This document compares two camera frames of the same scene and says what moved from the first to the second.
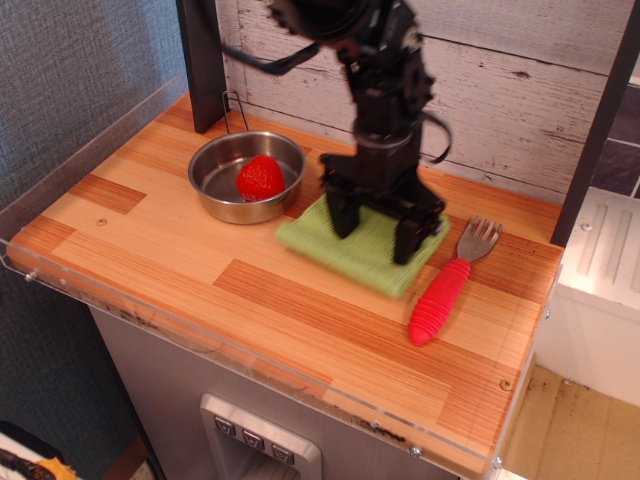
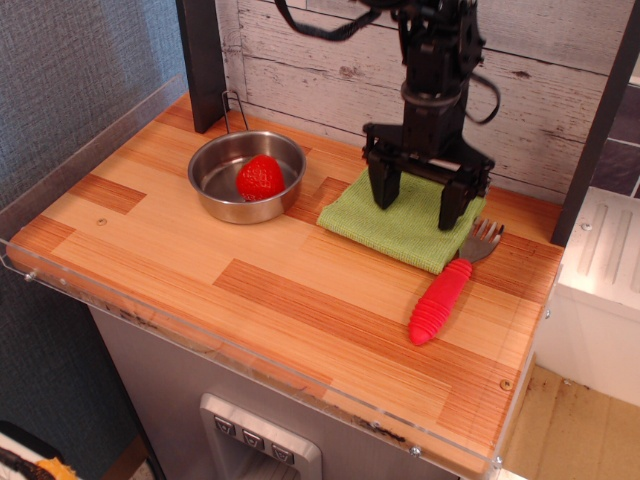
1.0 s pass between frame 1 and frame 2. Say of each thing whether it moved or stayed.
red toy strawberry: stayed
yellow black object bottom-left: stayed
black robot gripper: moved
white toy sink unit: stayed
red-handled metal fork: stayed
